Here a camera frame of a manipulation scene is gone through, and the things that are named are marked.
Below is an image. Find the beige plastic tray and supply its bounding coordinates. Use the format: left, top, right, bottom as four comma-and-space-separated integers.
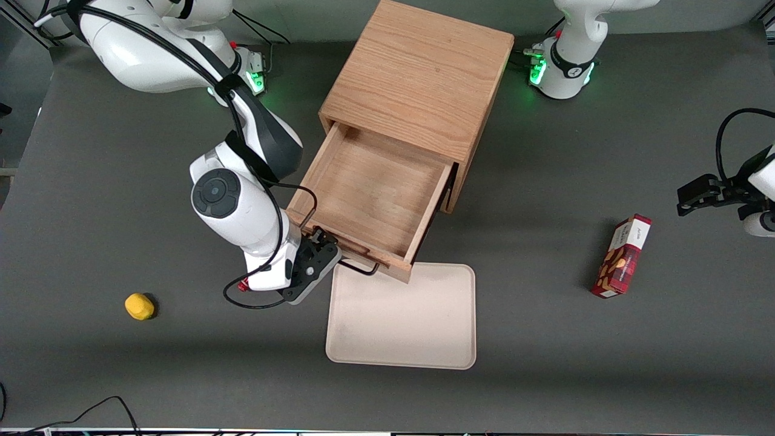
325, 262, 477, 370

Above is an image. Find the black left base cable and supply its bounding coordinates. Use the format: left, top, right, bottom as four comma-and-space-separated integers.
509, 18, 567, 68

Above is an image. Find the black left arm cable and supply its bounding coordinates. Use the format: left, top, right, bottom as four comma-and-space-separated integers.
716, 108, 775, 182

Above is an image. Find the wooden drawer cabinet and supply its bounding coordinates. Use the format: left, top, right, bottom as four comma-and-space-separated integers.
318, 0, 515, 214

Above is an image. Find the wooden drawer with pull strip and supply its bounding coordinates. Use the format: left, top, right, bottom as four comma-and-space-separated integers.
286, 121, 458, 284

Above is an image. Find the long black wire drawer handle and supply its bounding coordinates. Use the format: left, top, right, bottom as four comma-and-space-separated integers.
337, 258, 381, 277

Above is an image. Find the black floor cable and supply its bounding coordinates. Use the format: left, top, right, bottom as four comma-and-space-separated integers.
0, 381, 141, 436

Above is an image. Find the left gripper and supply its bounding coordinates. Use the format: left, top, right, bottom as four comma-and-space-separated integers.
677, 145, 775, 238

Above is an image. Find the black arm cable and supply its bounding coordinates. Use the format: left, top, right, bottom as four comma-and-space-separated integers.
35, 3, 319, 310
716, 108, 775, 182

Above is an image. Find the red snack box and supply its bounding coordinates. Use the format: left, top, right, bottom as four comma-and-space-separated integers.
591, 214, 653, 299

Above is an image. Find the yellow lemon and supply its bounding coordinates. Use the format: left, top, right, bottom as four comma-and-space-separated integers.
125, 293, 155, 321

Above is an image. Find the black base cable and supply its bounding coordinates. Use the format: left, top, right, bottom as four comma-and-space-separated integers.
509, 18, 567, 68
232, 9, 292, 73

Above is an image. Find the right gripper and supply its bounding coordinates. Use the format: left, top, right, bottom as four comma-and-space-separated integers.
242, 226, 341, 305

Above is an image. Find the black right base cable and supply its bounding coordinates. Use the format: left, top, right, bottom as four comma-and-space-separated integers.
232, 9, 292, 73

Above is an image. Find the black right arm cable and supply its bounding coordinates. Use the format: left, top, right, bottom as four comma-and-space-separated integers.
35, 3, 319, 310

